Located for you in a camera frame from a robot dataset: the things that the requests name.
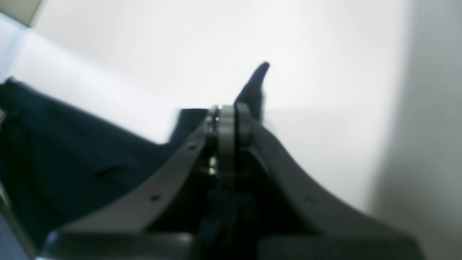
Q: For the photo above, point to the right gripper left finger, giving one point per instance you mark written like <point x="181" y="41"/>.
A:
<point x="119" y="231"/>

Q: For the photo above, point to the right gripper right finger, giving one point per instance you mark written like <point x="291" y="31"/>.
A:
<point x="332" y="229"/>

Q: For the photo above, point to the black T-shirt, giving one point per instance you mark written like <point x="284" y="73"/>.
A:
<point x="60" y="164"/>

